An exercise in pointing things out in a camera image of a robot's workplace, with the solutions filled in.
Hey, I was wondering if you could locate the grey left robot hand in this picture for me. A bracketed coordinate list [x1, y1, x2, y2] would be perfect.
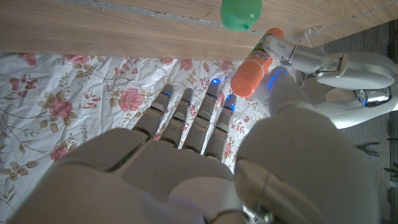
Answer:
[262, 34, 398, 130]

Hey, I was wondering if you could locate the floral backdrop cloth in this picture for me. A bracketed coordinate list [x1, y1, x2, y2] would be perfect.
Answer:
[0, 51, 299, 224]

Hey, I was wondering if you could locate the green stress ball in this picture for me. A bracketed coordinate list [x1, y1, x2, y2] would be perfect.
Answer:
[220, 0, 264, 32]

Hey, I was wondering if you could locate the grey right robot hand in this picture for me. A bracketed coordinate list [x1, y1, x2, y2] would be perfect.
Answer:
[9, 67, 380, 224]

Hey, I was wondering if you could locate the glue stick body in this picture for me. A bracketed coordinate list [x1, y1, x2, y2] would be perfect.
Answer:
[247, 27, 285, 68]

